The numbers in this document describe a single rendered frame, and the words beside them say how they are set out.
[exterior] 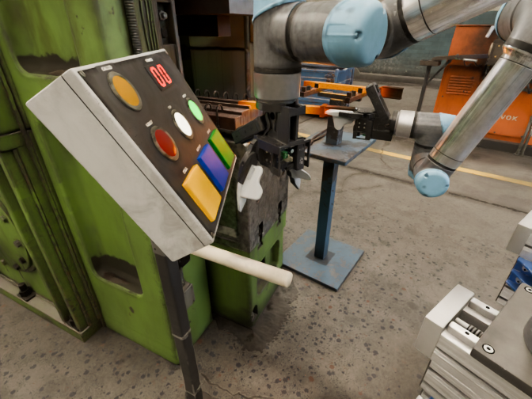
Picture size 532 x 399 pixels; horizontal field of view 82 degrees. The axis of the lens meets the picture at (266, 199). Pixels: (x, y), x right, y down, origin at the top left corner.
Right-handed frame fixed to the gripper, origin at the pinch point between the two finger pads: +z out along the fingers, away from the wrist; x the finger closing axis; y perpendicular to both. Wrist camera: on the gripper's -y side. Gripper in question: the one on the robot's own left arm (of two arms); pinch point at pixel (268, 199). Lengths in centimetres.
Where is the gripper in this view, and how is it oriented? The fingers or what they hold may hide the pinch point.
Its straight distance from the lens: 62.1
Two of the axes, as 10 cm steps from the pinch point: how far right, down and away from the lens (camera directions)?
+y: 6.2, 3.9, -6.8
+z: 0.0, 8.7, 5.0
